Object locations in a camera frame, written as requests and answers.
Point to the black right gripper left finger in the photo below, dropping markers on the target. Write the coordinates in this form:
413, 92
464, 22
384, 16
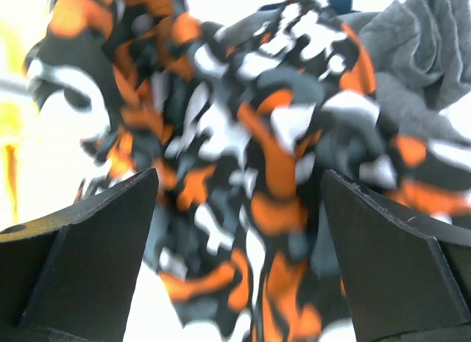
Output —
71, 275

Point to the yellow shorts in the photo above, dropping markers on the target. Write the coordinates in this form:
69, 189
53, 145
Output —
17, 111

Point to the grey shorts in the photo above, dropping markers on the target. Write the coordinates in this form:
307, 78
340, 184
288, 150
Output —
421, 53

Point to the navy blue shorts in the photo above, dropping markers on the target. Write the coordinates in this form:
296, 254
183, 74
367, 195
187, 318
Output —
340, 7

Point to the orange black patterned shorts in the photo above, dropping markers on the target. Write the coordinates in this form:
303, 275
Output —
240, 124

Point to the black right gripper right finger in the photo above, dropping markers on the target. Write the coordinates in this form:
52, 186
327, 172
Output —
406, 275

